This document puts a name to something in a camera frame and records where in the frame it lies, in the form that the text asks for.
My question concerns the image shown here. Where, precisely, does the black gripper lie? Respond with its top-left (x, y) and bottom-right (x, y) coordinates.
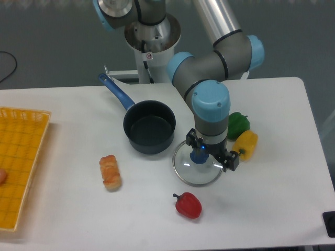
top-left (185, 128), bottom-right (239, 172)

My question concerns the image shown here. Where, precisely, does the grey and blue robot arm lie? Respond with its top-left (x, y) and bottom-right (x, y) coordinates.
top-left (93, 1), bottom-right (264, 170)

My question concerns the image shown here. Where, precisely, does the yellow bell pepper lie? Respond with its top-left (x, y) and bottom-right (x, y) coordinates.
top-left (232, 130), bottom-right (259, 161)

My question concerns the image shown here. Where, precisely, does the green bell pepper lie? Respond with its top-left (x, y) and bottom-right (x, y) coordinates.
top-left (227, 112), bottom-right (250, 140)

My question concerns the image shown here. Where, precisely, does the red bell pepper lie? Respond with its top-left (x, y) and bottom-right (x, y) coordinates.
top-left (173, 192), bottom-right (202, 219)

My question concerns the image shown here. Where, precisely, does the glass lid with blue knob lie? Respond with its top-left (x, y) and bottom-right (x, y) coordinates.
top-left (172, 141), bottom-right (223, 187)

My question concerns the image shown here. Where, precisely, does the toy bread loaf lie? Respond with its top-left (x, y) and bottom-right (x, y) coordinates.
top-left (99, 155), bottom-right (122, 190)

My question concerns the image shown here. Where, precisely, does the black object at table edge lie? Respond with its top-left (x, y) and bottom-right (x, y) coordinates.
top-left (322, 211), bottom-right (335, 238)

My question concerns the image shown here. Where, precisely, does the yellow woven basket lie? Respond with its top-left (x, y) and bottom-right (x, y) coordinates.
top-left (1, 107), bottom-right (51, 232)

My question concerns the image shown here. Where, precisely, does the dark pot with blue handle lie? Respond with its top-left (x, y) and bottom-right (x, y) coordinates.
top-left (98, 74), bottom-right (176, 155)

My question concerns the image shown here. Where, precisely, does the black cable on floor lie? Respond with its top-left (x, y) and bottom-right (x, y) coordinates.
top-left (0, 50), bottom-right (18, 84)

